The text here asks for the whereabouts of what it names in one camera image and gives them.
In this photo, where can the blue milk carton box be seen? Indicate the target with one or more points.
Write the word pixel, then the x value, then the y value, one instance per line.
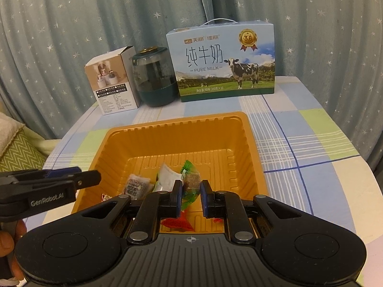
pixel 221 65

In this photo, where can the blue star-print curtain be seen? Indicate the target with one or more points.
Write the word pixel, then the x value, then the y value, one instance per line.
pixel 89 12

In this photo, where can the large red snack packet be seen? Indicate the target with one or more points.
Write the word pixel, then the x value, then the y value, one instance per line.
pixel 179 224

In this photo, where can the small white product box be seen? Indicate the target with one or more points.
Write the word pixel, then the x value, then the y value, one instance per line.
pixel 113 86

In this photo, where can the green zigzag cushion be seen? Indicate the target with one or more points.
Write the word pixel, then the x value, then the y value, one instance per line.
pixel 21 155

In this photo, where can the silver snack packet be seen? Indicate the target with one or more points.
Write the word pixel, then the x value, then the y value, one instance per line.
pixel 166 176

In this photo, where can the white textured cushion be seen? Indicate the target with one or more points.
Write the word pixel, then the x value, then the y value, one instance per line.
pixel 9 131

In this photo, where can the person's left hand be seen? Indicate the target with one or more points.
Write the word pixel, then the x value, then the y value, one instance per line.
pixel 7 242

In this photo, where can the green and brown candy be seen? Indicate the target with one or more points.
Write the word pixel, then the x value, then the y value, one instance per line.
pixel 191 181

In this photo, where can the orange plastic tray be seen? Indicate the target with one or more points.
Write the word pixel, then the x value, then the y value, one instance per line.
pixel 179 137

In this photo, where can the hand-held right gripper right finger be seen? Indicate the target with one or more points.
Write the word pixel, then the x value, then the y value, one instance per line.
pixel 204 198

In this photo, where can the dark grey snack packet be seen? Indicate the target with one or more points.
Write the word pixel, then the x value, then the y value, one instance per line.
pixel 136 185

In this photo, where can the dark green lidded jar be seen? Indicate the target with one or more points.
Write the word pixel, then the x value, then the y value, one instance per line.
pixel 154 77

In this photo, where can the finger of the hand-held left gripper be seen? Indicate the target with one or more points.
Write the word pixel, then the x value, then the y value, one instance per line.
pixel 59 172
pixel 88 179

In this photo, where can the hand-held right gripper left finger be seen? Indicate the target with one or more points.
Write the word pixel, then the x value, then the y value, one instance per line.
pixel 179 198

